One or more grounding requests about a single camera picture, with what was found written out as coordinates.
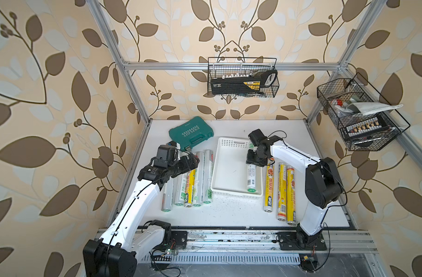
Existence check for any yellow wrap roll chef label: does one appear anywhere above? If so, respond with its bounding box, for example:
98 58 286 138
264 158 275 212

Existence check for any white green wrap roll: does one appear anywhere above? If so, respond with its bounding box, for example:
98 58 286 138
247 164 257 193

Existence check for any white plastic perforated basket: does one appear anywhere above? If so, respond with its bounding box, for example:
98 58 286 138
211 137 264 199

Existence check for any clear green label wrap roll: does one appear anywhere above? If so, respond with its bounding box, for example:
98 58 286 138
202 150 213 204

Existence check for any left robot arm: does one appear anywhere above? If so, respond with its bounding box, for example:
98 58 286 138
83 154 199 277

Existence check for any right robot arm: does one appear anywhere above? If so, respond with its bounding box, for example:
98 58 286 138
247 129 345 248

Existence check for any white text wrap roll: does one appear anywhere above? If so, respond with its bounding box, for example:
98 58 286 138
173 173 188 206

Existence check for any grape print wrap roll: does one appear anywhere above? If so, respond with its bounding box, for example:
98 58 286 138
161 179 174 212

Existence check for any yellow wrap roll left group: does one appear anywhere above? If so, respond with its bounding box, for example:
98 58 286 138
184 169 197 208

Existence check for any yellow PE wrap roll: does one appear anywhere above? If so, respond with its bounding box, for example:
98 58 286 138
277 163 287 222

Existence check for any yellow wrap roll rightmost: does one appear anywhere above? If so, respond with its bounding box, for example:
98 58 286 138
286 166 297 226

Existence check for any green plastic tool case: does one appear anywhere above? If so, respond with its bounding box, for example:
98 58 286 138
169 116 214 151

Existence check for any black yellow hand saw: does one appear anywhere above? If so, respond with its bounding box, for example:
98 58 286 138
208 69 279 98

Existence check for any socket bit set tray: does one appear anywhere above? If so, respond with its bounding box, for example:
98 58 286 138
345 116 390 138

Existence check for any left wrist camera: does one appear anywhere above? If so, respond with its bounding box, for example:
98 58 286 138
153 145 179 169

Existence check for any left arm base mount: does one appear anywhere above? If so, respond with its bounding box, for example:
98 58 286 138
151 231 188 252

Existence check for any black wire basket back wall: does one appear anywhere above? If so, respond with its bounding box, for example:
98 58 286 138
207 56 280 98

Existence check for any black wire basket wall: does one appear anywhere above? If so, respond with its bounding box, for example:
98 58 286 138
317 73 411 151
207 56 280 98

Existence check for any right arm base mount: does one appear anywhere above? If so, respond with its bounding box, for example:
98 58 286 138
276 232 328 251

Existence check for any black wire basket right wall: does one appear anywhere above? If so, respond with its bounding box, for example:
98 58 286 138
317 73 411 151

